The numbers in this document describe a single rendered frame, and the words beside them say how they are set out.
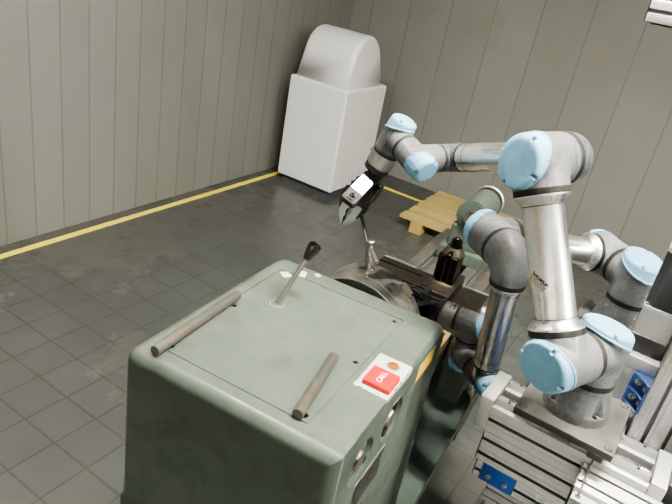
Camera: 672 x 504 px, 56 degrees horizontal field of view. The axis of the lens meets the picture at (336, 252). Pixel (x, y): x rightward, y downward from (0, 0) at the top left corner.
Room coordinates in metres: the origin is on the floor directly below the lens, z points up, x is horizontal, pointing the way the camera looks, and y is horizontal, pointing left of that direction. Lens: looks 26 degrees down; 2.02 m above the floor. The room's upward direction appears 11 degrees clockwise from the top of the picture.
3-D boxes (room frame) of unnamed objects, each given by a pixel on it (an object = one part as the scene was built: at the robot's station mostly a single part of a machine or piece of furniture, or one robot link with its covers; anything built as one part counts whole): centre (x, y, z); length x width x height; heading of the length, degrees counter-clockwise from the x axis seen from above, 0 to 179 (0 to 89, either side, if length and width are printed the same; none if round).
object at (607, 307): (1.63, -0.85, 1.21); 0.15 x 0.15 x 0.10
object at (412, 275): (2.04, -0.35, 0.95); 0.43 x 0.18 x 0.04; 67
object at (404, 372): (1.05, -0.14, 1.23); 0.13 x 0.08 x 0.06; 157
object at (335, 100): (5.58, 0.24, 0.69); 0.70 x 0.59 x 1.38; 151
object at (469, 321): (1.62, -0.44, 1.08); 0.11 x 0.08 x 0.09; 65
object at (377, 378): (1.02, -0.14, 1.26); 0.06 x 0.06 x 0.02; 67
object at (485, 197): (2.63, -0.59, 1.01); 0.30 x 0.20 x 0.29; 157
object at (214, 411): (1.15, 0.03, 1.06); 0.59 x 0.48 x 0.39; 157
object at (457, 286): (1.98, -0.40, 1.00); 0.20 x 0.10 x 0.05; 157
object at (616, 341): (1.20, -0.61, 1.33); 0.13 x 0.12 x 0.14; 127
